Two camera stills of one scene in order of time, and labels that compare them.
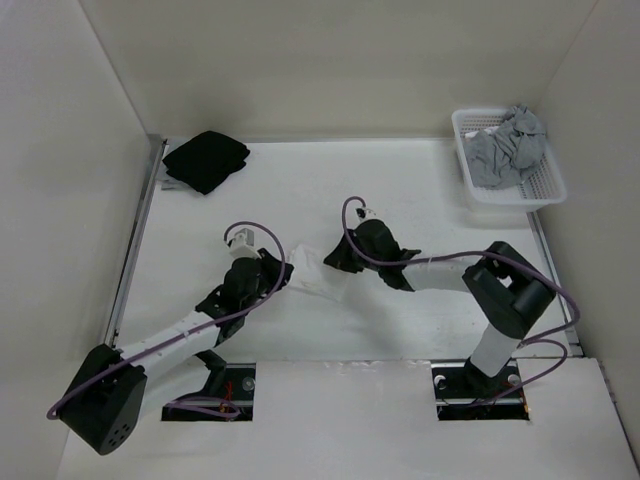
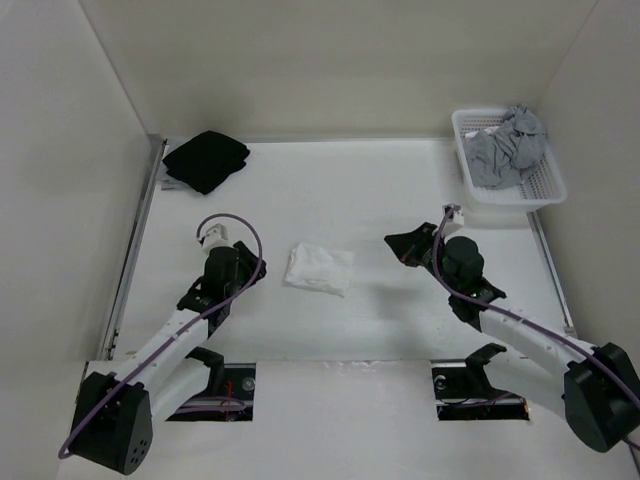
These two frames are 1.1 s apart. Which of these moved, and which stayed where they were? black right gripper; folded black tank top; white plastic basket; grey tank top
Moved: black right gripper
Stayed: grey tank top; white plastic basket; folded black tank top
